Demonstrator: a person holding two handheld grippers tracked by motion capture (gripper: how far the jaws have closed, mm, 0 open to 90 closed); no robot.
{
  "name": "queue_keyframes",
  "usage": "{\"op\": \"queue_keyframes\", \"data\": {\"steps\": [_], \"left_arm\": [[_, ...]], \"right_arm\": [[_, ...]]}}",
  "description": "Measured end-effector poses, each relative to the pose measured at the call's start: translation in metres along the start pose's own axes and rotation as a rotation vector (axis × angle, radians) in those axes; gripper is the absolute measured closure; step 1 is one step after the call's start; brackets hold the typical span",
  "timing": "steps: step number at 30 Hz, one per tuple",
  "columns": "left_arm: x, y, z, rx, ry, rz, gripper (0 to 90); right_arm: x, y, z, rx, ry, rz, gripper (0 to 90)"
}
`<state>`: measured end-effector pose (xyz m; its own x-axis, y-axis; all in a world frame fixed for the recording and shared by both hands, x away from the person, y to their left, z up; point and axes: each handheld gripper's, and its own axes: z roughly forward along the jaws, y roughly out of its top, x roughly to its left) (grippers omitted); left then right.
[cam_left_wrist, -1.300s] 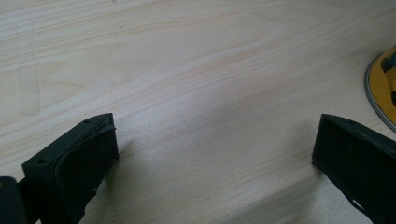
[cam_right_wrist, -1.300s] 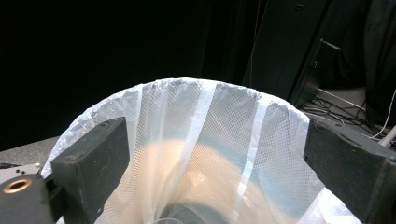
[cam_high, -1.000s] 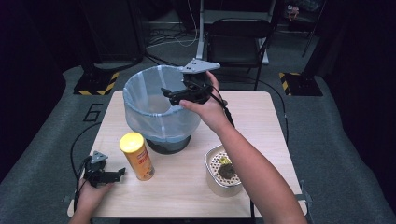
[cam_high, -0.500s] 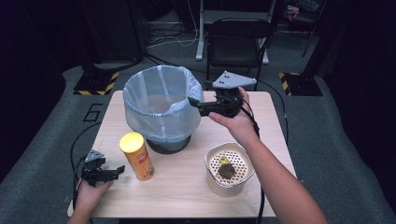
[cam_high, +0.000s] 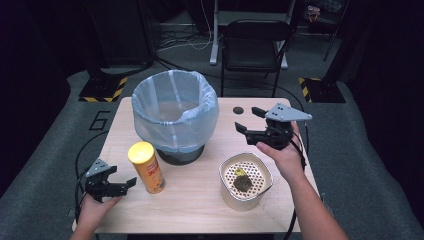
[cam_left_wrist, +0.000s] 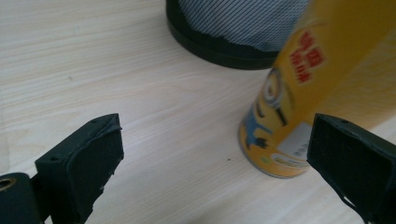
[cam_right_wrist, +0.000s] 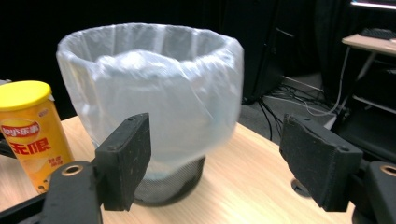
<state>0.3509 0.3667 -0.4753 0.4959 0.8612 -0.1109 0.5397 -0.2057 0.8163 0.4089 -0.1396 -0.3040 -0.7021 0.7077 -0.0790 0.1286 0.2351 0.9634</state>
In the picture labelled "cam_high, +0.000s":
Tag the person's right hand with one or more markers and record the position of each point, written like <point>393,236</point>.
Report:
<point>290,160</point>

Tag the yellow chip can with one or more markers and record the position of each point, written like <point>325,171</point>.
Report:
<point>150,173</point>

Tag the person's left hand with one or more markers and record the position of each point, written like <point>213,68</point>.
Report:
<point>91,213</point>

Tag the trash bin with blue bag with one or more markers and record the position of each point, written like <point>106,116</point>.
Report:
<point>173,130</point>

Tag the black striped stand base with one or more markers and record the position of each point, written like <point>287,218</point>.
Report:
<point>325,90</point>
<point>100,90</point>

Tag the black folding chair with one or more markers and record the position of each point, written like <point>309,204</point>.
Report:
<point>255,31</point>

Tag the pink object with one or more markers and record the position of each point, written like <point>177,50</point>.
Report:
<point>313,12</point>

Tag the black trash bin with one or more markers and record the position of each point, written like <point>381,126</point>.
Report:
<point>180,158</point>

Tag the black table grommet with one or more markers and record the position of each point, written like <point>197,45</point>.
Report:
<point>238,110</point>

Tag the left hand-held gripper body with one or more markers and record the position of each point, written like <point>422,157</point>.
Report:
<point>97,168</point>

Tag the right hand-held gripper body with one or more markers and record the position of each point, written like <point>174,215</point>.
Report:
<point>283,114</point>

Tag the beige strainer container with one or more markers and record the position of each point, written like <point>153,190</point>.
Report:
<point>240,201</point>

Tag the black cabinet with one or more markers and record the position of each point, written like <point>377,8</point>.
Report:
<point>116,30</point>

